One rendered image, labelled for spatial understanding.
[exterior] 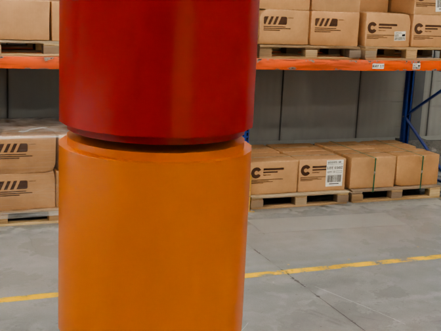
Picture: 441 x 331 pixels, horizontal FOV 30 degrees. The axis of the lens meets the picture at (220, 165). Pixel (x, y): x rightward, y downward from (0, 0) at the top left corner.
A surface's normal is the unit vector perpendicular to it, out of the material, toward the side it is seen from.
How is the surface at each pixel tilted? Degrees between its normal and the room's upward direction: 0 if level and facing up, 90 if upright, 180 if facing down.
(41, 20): 88
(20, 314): 0
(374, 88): 90
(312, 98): 90
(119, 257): 90
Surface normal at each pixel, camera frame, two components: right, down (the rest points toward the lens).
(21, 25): 0.38, 0.23
